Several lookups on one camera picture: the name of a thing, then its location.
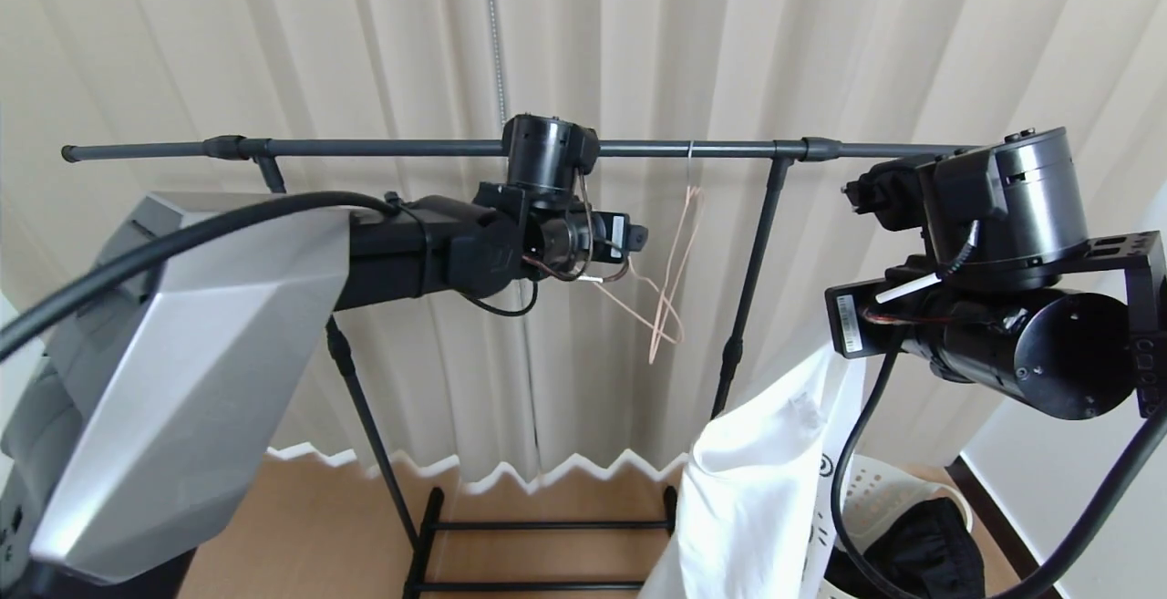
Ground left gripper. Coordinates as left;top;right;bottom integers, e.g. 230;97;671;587
536;212;650;279

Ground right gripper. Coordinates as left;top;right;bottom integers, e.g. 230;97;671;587
825;278;1139;419

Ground white t-shirt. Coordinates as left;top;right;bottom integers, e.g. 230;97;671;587
638;339;867;599

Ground pink clothes hanger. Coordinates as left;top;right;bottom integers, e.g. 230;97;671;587
647;141;707;365
574;166;685;345

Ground white laundry basket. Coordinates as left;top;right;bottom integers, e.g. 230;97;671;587
802;455;974;599

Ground black clothes rack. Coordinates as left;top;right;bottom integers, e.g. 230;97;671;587
62;134;981;599

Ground black shorts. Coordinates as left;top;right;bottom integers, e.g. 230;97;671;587
825;499;986;599

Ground beige curtain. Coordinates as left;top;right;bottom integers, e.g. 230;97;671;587
0;0;1167;495

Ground black cable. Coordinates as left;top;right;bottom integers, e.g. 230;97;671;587
830;344;1167;599
0;191;407;363

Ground silver curtain bead chain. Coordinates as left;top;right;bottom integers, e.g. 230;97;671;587
481;0;545;474

